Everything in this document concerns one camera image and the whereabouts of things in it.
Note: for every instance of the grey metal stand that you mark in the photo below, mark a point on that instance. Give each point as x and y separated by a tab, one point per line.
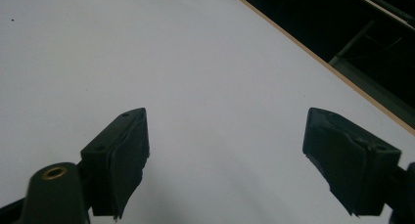
372	85

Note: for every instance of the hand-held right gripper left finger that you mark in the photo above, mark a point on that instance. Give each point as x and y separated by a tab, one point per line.
114	162

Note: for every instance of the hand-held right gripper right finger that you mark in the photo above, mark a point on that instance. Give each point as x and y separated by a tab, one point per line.
349	162

